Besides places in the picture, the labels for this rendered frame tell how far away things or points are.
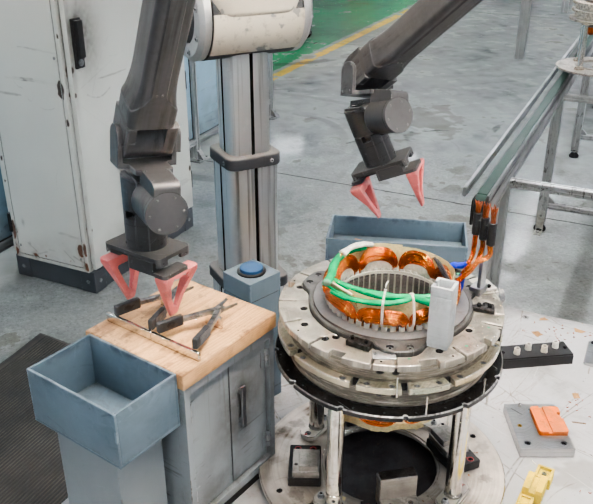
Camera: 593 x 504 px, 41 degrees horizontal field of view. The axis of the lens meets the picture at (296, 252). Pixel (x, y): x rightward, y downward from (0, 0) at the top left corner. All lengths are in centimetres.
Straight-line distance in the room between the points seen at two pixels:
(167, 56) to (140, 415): 44
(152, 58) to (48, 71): 227
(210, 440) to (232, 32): 66
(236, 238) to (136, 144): 53
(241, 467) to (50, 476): 136
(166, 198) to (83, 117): 225
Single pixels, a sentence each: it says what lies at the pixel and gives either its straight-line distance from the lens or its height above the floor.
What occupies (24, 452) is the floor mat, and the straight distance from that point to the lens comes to 268.
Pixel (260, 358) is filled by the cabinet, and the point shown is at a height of 100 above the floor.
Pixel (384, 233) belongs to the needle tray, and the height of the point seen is 103.
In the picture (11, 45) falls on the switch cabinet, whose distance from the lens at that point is 330.
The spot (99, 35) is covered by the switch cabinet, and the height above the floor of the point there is 105.
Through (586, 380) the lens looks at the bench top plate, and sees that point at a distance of 162.
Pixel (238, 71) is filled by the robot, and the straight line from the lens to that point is 142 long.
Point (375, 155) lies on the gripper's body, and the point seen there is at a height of 121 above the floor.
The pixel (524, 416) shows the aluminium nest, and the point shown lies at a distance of 146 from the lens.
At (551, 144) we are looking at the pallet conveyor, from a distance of 400.
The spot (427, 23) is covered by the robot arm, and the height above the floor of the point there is 145.
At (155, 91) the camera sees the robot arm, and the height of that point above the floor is 142.
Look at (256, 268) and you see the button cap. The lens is 134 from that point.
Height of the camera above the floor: 166
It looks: 26 degrees down
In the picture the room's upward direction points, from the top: straight up
